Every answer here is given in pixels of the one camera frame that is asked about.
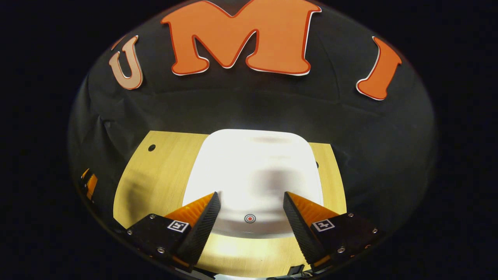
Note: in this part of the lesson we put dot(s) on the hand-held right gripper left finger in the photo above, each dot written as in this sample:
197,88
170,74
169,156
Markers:
202,227

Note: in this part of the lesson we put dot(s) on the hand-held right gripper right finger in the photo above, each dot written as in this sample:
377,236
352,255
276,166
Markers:
301,227

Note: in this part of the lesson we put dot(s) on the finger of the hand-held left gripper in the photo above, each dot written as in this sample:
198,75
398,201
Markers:
92,186
85,173

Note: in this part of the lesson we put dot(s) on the white desktop garbage bin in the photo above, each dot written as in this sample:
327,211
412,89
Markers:
253,163

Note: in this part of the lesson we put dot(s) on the wooden desktop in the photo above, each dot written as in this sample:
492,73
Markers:
155,175

